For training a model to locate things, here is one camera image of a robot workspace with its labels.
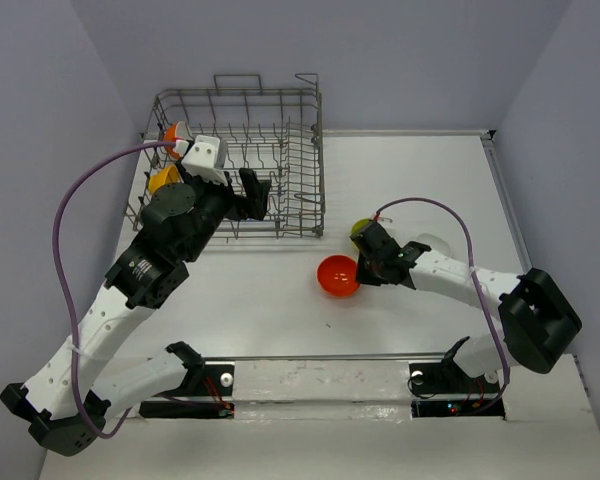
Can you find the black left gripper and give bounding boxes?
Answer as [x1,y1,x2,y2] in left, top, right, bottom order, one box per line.
[177,157,272,264]

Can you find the red orange bowl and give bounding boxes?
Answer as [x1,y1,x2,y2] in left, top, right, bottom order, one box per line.
[316,255,360,298]

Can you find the yellow bowl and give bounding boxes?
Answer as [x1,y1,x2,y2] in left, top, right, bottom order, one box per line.
[147,165,181,196]

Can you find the white bowl orange outside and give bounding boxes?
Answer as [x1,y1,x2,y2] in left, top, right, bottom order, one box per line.
[163,121,192,160]

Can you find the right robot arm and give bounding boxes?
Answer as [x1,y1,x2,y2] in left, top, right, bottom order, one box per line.
[351,221,582,392]

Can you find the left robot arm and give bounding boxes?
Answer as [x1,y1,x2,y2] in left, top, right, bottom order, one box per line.
[0,168,271,457]

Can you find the lime green bowl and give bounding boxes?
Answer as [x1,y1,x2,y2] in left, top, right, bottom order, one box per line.
[349,218,372,248]

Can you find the white bowl green outside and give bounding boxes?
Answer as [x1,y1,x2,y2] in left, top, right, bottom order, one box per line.
[415,233,453,257]

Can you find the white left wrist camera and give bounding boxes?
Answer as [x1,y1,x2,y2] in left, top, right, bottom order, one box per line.
[174,135,229,186]

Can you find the grey wire dish rack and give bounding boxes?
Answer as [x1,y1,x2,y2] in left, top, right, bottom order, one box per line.
[140,73,326,246]

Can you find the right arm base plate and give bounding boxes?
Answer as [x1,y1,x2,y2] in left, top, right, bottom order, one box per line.
[407,362,505,419]

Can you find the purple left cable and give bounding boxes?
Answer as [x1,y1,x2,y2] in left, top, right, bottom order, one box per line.
[53,140,231,441]

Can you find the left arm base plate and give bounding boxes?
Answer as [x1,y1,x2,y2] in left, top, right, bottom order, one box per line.
[137,361,235,420]

